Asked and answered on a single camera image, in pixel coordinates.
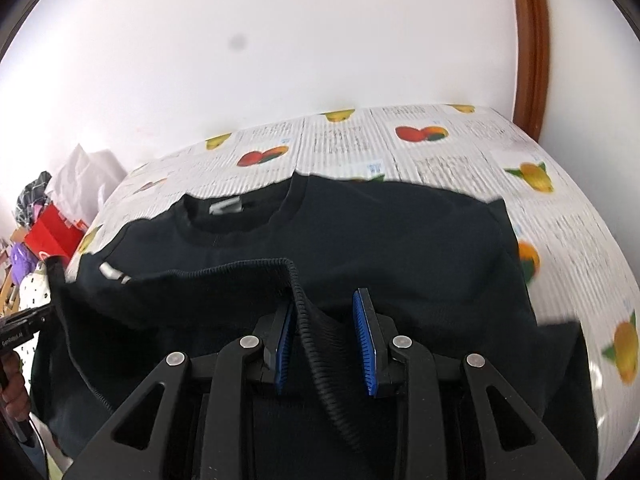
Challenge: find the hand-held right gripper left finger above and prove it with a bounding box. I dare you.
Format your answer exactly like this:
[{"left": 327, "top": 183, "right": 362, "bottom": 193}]
[{"left": 62, "top": 302, "right": 296, "bottom": 480}]

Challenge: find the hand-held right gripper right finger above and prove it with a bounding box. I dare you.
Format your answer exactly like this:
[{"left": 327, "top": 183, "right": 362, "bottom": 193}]
[{"left": 351, "top": 287, "right": 576, "bottom": 480}]

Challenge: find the black sweatshirt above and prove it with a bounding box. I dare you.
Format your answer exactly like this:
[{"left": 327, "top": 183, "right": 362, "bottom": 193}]
[{"left": 30, "top": 172, "right": 601, "bottom": 480}]

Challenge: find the person's left hand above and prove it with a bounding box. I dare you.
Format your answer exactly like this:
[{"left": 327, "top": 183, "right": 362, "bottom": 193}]
[{"left": 0, "top": 352, "right": 29, "bottom": 421}]

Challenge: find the wooden headboard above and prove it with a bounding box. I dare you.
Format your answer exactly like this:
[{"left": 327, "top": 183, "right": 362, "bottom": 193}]
[{"left": 0, "top": 240, "right": 26, "bottom": 317}]

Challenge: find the purple bag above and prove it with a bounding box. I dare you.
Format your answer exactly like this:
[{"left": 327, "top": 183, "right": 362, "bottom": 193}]
[{"left": 9, "top": 242, "right": 40, "bottom": 286}]

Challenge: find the red paper bag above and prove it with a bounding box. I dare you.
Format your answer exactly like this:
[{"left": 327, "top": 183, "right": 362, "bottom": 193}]
[{"left": 25, "top": 206, "right": 86, "bottom": 262}]

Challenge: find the plaid cloth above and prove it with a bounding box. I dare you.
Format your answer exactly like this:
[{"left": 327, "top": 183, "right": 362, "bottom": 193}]
[{"left": 16, "top": 171, "right": 53, "bottom": 223}]

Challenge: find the white plastic bag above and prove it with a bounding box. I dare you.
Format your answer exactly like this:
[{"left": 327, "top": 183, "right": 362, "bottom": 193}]
[{"left": 52, "top": 144, "right": 128, "bottom": 226}]

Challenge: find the fruit print tablecloth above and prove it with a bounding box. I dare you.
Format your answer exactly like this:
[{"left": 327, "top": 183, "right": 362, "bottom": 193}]
[{"left": 67, "top": 102, "right": 640, "bottom": 480}]

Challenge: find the brown wooden door frame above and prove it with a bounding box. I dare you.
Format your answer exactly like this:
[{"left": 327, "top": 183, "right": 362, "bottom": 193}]
[{"left": 507, "top": 0, "right": 551, "bottom": 143}]

